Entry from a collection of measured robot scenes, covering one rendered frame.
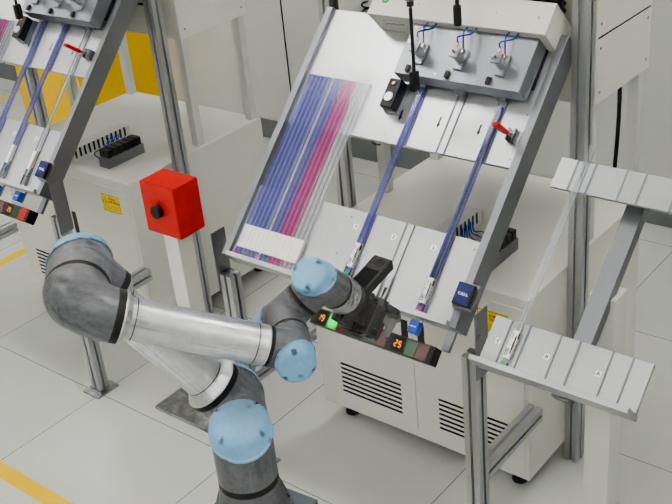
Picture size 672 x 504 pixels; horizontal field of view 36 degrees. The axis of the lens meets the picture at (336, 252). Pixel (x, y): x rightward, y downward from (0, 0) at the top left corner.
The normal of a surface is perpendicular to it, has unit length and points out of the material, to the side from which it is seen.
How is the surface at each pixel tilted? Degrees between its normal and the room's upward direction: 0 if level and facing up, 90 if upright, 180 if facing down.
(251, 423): 8
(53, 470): 0
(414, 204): 0
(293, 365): 90
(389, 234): 44
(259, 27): 90
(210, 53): 90
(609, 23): 90
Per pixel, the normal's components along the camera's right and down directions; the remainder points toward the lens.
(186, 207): 0.78, 0.23
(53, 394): -0.09, -0.88
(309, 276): -0.49, -0.33
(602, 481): -0.62, 0.42
